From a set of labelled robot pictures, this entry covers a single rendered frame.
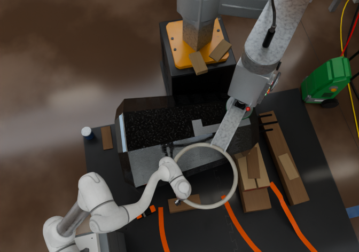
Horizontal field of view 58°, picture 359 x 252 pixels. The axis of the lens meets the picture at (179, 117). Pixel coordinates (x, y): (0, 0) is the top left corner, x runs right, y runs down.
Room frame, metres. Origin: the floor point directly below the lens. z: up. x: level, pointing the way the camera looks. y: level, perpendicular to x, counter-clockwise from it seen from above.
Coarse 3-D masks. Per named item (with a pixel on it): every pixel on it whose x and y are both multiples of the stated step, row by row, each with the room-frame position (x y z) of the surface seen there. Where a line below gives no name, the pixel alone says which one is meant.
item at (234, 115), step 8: (232, 104) 1.01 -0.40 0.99; (232, 112) 0.95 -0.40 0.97; (240, 112) 0.95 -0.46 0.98; (224, 120) 0.90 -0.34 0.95; (232, 120) 0.89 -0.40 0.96; (240, 120) 0.87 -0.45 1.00; (224, 128) 0.84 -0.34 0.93; (232, 128) 0.83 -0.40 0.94; (216, 136) 0.78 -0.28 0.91; (224, 136) 0.78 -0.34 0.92; (232, 136) 0.76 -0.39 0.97; (216, 144) 0.72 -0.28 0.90; (224, 144) 0.72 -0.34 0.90; (224, 152) 0.65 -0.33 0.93
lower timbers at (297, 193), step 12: (264, 120) 1.22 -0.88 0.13; (276, 120) 1.22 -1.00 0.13; (264, 132) 1.10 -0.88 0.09; (276, 132) 1.08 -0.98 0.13; (276, 144) 0.96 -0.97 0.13; (276, 156) 0.83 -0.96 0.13; (276, 168) 0.74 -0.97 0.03; (288, 180) 0.60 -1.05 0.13; (300, 180) 0.60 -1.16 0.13; (240, 192) 0.49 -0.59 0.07; (252, 192) 0.48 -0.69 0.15; (264, 192) 0.48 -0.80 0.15; (288, 192) 0.49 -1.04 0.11; (300, 192) 0.49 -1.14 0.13; (252, 204) 0.37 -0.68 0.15; (264, 204) 0.37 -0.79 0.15
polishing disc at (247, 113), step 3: (228, 99) 1.12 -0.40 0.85; (231, 99) 1.12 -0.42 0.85; (237, 99) 1.12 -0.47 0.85; (228, 102) 1.09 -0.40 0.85; (231, 102) 1.09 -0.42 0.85; (234, 102) 1.09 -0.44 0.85; (228, 105) 1.06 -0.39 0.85; (234, 105) 1.06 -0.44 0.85; (246, 105) 1.06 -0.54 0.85; (252, 108) 1.04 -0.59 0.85; (246, 111) 1.01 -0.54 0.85; (249, 111) 1.01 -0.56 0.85; (246, 114) 0.98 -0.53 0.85; (249, 114) 0.98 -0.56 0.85; (243, 117) 0.96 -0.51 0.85
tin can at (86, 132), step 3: (84, 129) 1.11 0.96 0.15; (87, 129) 1.11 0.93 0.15; (90, 129) 1.11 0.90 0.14; (81, 132) 1.08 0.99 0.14; (84, 132) 1.08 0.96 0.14; (87, 132) 1.08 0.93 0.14; (90, 132) 1.08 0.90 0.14; (84, 135) 1.05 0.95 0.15; (87, 135) 1.05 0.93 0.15; (90, 135) 1.06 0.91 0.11; (93, 135) 1.09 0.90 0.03; (87, 138) 1.04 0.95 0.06; (90, 138) 1.05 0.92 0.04
